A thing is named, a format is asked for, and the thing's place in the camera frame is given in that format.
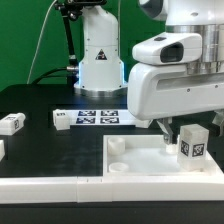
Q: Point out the white square tabletop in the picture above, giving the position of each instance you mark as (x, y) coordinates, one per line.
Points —
(147, 155)

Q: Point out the black camera stand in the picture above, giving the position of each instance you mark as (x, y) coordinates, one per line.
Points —
(71, 10)

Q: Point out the white L-shaped obstacle fence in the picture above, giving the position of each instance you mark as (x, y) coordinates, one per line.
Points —
(111, 188)

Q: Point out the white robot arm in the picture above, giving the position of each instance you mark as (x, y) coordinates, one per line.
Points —
(102, 71)

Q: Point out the white marker tag strip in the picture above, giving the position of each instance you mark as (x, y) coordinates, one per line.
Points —
(101, 117)

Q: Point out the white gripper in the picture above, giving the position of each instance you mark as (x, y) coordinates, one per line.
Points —
(160, 86)

